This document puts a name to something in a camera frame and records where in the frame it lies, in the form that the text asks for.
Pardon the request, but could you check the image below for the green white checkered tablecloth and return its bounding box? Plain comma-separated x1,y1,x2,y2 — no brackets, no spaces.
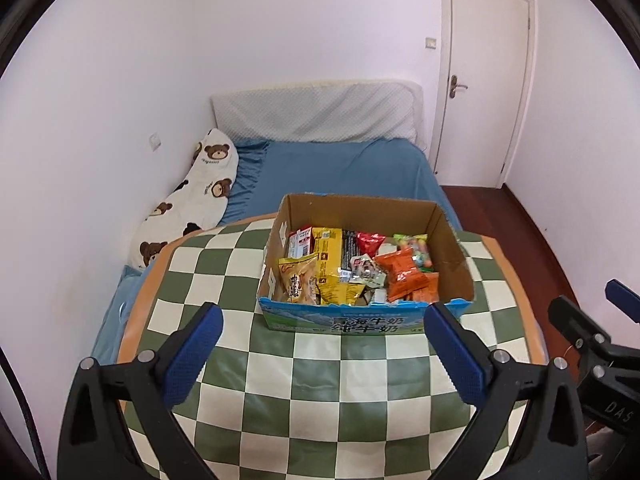
117,211,549,480

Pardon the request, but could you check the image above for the colourful candy ball bag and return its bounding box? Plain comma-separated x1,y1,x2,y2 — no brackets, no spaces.
394,234,434,272

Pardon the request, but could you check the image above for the white quilted headboard cushion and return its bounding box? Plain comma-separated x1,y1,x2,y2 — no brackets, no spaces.
210,79,425,148

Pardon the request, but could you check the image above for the wall light switch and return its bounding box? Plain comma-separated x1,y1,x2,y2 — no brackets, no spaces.
425,37,437,50

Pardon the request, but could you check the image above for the bear print pillow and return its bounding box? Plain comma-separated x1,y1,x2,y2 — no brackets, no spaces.
127,128,239,269

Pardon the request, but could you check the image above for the white door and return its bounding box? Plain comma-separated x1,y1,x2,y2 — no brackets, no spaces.
431,0,534,188

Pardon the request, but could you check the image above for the yellow cracker snack bag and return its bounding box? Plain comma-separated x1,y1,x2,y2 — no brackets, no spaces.
278,254,318,306

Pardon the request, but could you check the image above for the silver panda snack packet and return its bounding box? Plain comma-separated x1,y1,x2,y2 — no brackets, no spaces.
349,255,386,289

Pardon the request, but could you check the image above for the wall socket left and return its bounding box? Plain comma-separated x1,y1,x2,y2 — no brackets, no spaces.
149,133,162,152

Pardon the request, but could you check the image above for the brass door handle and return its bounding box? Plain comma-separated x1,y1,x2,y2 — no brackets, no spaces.
449,75,469,99

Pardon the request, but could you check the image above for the large orange snack packet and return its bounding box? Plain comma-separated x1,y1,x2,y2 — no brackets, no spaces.
373,247,430,302

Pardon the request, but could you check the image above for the red white snack stick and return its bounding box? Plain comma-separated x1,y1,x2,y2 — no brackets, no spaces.
288,226,314,259

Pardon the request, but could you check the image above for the cardboard milk carton box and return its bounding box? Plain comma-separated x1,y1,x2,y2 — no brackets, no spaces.
257,194,475,335

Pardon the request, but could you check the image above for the yellow snack bag in box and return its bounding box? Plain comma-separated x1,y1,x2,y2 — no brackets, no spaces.
311,226,364,306

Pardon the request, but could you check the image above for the small red chocolate packet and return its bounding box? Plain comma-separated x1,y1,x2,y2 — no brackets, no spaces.
356,231,386,258

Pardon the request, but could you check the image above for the blue sheet bed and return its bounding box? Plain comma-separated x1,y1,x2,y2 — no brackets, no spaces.
89,136,464,366

